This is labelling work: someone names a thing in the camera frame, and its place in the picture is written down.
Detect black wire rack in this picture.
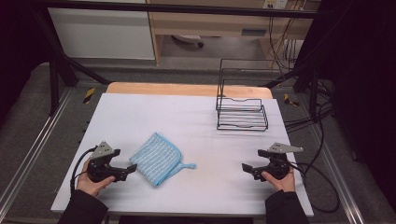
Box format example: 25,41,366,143
215,58,283,132

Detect black metal frame stand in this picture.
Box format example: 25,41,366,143
263,18,344,123
32,7,110,117

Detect aluminium rail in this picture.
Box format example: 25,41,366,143
306,122,366,224
0,88,74,213

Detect left hand-held gripper black cable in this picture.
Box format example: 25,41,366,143
69,146,98,194

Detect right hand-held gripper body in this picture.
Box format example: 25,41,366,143
252,142,304,182

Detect wooden desk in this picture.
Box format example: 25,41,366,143
145,0,322,67

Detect right hand-held gripper black cable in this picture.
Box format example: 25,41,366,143
289,161,341,215

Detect dark curtain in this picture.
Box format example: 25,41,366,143
303,0,396,204
0,0,52,120

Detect hanging cables bundle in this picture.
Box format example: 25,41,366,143
268,8,307,71

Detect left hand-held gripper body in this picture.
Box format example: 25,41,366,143
86,140,129,184

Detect hand-held gripper black cable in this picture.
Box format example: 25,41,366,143
289,161,341,215
69,146,98,194

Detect person's right hand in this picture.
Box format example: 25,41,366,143
261,167,296,193

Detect black cables on floor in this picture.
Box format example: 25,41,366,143
282,78,335,175

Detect blue striped cloth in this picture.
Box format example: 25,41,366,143
128,132,198,188

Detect person's left hand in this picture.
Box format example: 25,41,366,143
76,159,117,198

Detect yellow black tape strip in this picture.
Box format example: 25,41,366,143
82,87,96,105
283,92,300,107

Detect white table cover sheet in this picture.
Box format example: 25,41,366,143
50,92,315,217

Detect white cabinet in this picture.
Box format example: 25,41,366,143
48,7,156,61

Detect white object under desk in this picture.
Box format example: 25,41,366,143
172,34,205,49

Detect white power strip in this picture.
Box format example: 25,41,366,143
262,0,290,10

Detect black metal frame bar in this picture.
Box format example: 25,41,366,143
36,0,326,20

